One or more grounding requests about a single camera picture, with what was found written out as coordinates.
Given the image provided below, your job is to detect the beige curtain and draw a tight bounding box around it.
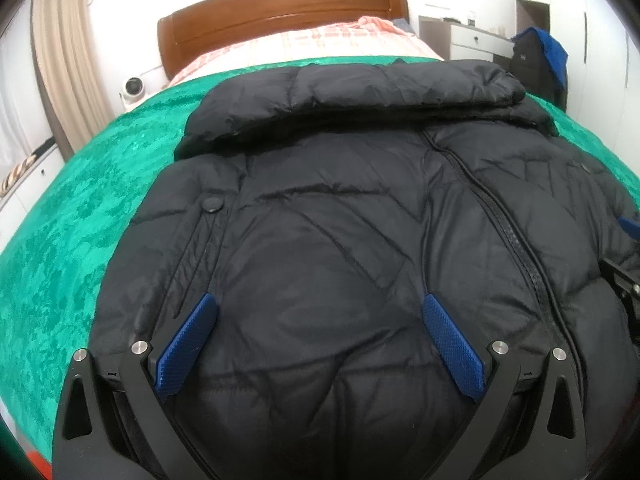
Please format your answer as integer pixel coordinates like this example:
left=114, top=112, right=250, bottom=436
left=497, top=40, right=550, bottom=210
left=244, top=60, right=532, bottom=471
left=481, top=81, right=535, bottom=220
left=30, top=0, right=113, bottom=158

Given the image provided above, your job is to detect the white sheer curtain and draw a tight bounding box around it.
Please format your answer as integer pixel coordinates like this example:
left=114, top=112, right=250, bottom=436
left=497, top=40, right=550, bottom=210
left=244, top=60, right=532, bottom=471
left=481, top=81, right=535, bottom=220
left=0, top=25, right=56, bottom=171

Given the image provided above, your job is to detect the black puffer jacket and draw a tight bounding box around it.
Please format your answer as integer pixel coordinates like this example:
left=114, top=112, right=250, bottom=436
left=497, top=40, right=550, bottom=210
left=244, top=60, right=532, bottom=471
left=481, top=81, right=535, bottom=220
left=87, top=59, right=640, bottom=480

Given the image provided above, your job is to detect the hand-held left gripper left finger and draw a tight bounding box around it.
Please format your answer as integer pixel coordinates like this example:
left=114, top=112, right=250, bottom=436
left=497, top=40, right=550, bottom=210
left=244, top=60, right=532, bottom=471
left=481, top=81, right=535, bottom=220
left=51, top=292, right=219, bottom=480

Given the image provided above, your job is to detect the black cloth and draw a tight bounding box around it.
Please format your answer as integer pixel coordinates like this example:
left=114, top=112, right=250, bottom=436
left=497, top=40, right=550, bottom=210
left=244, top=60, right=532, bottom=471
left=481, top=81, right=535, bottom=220
left=27, top=139, right=56, bottom=161

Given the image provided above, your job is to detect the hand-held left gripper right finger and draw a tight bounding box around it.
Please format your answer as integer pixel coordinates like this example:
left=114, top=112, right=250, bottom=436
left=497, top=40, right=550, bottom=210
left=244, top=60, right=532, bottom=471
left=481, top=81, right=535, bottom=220
left=419, top=294, right=587, bottom=480

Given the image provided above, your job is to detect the white round fan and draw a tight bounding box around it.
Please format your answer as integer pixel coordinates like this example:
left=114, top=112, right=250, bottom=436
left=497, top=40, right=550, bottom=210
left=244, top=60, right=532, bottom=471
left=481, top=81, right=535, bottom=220
left=119, top=76, right=149, bottom=106

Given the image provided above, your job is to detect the white wardrobe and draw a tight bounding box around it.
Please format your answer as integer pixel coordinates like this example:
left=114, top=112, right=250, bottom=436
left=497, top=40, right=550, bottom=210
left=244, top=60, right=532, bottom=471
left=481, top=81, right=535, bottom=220
left=550, top=0, right=640, bottom=161

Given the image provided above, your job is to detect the green plush blanket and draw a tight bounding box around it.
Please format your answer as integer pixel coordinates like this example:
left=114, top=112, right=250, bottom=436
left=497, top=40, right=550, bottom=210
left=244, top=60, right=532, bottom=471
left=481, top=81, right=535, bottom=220
left=0, top=55, right=640, bottom=466

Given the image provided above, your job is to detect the white low cabinet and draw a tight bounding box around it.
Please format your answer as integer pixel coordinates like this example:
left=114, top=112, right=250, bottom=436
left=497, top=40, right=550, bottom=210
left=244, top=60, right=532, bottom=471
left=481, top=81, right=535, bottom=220
left=0, top=145, right=66, bottom=256

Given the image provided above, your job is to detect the wooden headboard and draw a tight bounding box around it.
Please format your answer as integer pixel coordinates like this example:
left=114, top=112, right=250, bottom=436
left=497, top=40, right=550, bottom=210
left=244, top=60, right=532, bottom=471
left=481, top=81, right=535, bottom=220
left=156, top=0, right=413, bottom=81

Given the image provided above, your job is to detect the white desk with drawer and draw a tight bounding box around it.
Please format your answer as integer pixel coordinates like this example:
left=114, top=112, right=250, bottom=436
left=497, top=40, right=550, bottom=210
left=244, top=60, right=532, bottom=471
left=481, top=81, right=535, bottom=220
left=419, top=15, right=516, bottom=66

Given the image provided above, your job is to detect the striped folded cloth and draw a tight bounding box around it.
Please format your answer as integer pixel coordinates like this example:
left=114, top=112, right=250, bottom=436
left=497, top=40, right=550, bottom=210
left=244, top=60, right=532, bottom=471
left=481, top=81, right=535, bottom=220
left=0, top=152, right=38, bottom=196

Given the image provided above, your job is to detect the blue garment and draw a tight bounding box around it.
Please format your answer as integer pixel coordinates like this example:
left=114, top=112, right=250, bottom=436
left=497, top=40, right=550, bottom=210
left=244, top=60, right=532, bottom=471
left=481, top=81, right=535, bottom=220
left=515, top=27, right=570, bottom=91

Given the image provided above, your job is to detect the pink striped bedsheet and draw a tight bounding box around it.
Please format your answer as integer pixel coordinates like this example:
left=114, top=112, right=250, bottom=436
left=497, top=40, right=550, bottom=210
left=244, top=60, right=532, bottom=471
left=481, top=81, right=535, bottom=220
left=167, top=16, right=443, bottom=86

